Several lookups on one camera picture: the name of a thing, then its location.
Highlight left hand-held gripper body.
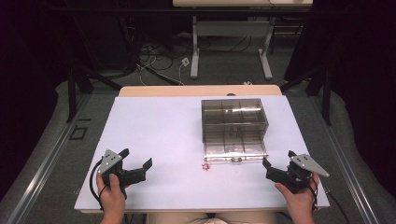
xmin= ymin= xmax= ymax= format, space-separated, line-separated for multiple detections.
xmin=96 ymin=148 xmax=148 ymax=201

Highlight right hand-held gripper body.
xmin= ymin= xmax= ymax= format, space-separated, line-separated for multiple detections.
xmin=265 ymin=153 xmax=331 ymax=194

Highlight transparent grey drawer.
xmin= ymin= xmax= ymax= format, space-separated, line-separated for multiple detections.
xmin=203 ymin=130 xmax=269 ymax=163

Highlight transparent grey drawer box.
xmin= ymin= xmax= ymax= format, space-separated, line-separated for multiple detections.
xmin=201 ymin=98 xmax=270 ymax=145

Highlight person's left hand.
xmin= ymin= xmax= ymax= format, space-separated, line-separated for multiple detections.
xmin=96 ymin=173 xmax=127 ymax=224

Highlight person's right hand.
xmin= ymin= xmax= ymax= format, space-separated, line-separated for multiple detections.
xmin=274 ymin=173 xmax=320 ymax=224

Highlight white board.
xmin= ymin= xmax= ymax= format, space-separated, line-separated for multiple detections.
xmin=74 ymin=94 xmax=331 ymax=213

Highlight person's legs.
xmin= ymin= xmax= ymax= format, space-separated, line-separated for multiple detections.
xmin=146 ymin=212 xmax=282 ymax=224

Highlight black metal stand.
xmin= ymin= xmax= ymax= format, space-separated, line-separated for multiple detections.
xmin=65 ymin=15 xmax=124 ymax=124
xmin=279 ymin=62 xmax=333 ymax=126

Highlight wooden table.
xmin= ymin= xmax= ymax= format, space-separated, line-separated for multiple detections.
xmin=78 ymin=84 xmax=316 ymax=216

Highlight dark curtain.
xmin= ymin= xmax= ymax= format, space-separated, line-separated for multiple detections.
xmin=282 ymin=0 xmax=396 ymax=199
xmin=0 ymin=0 xmax=94 ymax=202

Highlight white metal-legged table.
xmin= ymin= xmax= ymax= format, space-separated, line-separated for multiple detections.
xmin=172 ymin=0 xmax=314 ymax=80

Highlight black metal crossbar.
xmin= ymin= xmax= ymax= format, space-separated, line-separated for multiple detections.
xmin=40 ymin=6 xmax=313 ymax=16

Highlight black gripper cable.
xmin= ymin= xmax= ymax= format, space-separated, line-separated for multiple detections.
xmin=89 ymin=158 xmax=108 ymax=211
xmin=321 ymin=185 xmax=352 ymax=224

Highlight black floor hatch frame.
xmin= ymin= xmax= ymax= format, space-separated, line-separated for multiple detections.
xmin=68 ymin=125 xmax=89 ymax=141

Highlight aluminium rail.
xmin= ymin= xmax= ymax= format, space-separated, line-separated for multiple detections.
xmin=309 ymin=94 xmax=380 ymax=224
xmin=5 ymin=92 xmax=92 ymax=224

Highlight bundle of black floor cables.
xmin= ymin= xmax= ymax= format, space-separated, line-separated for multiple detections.
xmin=118 ymin=15 xmax=260 ymax=87

